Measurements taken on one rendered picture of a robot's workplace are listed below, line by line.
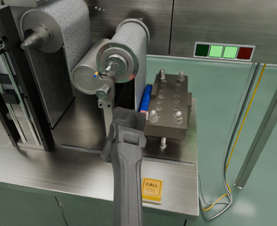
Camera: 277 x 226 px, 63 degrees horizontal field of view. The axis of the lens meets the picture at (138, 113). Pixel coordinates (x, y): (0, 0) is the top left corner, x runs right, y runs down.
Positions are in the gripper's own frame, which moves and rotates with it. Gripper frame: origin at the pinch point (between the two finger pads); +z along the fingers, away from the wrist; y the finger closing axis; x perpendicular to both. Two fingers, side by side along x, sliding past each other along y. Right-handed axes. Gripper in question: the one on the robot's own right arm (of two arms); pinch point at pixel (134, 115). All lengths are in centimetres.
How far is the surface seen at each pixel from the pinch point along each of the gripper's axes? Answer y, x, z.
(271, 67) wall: 145, 35, 293
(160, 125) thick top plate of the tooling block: 9.2, -3.7, 6.0
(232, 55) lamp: 36, 26, 32
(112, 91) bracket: -8.2, 7.6, -0.2
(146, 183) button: 7.7, -21.7, -5.9
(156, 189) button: 11.5, -22.5, -7.3
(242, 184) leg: 73, -66, 99
